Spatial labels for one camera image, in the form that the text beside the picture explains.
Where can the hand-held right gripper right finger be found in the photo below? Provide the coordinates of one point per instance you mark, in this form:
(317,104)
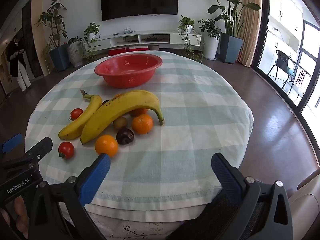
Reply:
(226,177)

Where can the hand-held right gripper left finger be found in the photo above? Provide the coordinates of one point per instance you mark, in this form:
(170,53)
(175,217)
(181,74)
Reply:
(96,177)

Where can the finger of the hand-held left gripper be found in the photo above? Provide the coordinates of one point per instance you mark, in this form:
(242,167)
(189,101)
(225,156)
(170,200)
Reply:
(11,142)
(40,147)

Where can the red tomato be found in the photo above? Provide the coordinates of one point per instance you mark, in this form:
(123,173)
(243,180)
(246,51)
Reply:
(76,114)
(66,150)

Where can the small yellow banana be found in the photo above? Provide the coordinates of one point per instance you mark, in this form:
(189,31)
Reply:
(85,117)

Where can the yellow-brown kiwi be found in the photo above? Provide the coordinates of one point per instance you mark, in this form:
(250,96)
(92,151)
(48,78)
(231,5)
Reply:
(120,123)

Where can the tangerine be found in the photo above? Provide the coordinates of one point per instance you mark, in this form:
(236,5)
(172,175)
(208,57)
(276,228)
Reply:
(142,123)

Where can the large yellow banana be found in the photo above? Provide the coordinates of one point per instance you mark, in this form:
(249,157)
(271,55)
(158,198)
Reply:
(120,107)

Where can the red plastic colander bowl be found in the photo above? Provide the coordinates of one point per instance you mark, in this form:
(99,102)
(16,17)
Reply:
(120,77)

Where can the person's left hand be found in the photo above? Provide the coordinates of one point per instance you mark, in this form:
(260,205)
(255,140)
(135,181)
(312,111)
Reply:
(20,210)

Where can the floral white cloth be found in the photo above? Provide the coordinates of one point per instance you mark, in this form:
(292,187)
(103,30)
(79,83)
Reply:
(140,230)

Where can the green checked tablecloth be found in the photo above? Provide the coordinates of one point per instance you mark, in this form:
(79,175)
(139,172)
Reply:
(187,117)

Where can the beige armchair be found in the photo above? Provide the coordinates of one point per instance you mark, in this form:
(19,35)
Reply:
(307,205)

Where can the blue-grey planter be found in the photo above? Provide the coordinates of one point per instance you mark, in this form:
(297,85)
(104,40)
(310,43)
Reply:
(60,58)
(231,48)

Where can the white ribbed planter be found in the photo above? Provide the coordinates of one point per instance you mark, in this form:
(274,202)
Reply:
(75,55)

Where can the small green plant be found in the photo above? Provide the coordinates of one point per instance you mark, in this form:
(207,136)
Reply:
(74,40)

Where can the small white pot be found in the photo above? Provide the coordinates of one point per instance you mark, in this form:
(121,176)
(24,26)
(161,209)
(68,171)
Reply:
(92,35)
(189,29)

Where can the red storage box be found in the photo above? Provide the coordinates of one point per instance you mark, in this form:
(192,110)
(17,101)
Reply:
(138,49)
(118,51)

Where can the metal balcony table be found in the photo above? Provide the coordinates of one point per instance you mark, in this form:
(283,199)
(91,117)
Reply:
(303,75)

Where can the trailing pothos plant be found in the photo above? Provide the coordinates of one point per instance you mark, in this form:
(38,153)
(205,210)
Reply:
(91,28)
(186,21)

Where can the tall white planter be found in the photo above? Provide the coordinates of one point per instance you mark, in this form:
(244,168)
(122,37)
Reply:
(211,48)

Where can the tall leafy plant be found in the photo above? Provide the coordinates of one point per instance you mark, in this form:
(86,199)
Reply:
(53,17)

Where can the black metal chair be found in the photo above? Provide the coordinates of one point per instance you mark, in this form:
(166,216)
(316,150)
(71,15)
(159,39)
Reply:
(282,57)

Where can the grey flower pot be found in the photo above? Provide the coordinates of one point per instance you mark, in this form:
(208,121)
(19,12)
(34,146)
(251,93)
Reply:
(153,47)

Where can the white television cabinet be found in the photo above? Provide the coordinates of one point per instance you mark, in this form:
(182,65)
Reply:
(180,38)

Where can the black set-top device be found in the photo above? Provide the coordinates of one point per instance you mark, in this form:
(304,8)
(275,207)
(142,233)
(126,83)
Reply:
(152,39)

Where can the beige curtain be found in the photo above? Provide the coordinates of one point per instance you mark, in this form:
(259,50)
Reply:
(250,30)

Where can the bushy green plant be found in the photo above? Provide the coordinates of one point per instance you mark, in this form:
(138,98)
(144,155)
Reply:
(210,27)

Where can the bird of paradise plant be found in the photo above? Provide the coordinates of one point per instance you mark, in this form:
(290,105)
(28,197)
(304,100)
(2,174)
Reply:
(232,10)

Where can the white balcony cabinet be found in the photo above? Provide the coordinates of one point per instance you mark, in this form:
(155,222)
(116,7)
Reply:
(285,10)

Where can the dark wall panel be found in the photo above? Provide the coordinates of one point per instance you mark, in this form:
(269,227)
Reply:
(31,42)

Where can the black sliding door frame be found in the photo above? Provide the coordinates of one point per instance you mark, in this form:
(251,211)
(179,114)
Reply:
(264,5)

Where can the black wall television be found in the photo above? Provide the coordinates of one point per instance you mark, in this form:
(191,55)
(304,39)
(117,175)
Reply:
(140,0)

